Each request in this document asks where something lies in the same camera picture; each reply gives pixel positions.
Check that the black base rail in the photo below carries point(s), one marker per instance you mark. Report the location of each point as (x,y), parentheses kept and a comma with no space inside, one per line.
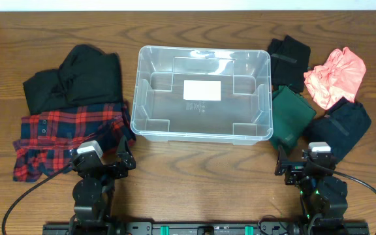
(265,227)

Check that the black cloth with tape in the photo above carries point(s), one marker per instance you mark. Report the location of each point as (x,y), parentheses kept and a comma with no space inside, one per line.
(289,61)

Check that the dark green cloth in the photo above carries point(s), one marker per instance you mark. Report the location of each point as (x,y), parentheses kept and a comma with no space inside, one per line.
(291,115)

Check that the black hooded sweatshirt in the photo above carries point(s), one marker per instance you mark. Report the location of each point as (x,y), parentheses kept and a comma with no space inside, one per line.
(86,76)

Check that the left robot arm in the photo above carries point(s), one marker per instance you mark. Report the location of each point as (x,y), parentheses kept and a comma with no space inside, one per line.
(93,194)

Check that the red navy plaid shirt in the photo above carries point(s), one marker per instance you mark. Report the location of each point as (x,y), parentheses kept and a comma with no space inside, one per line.
(49,140)

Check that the pink cloth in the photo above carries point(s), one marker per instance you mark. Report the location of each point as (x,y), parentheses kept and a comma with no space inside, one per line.
(339,77)

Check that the dark navy cloth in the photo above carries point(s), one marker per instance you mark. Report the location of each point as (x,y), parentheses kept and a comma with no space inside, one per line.
(342,126)

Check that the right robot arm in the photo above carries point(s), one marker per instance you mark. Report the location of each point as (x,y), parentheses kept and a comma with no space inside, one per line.
(322,196)

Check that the clear plastic storage bin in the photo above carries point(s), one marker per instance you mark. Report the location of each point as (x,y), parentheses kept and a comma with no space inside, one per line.
(243,116)

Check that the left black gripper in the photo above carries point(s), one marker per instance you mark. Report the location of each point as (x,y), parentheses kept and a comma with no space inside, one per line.
(110,167)

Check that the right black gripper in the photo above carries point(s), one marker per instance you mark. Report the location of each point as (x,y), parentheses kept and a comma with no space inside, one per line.
(296,168)

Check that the white label in bin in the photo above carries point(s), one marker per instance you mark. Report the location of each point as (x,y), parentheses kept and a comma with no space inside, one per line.
(201,90)

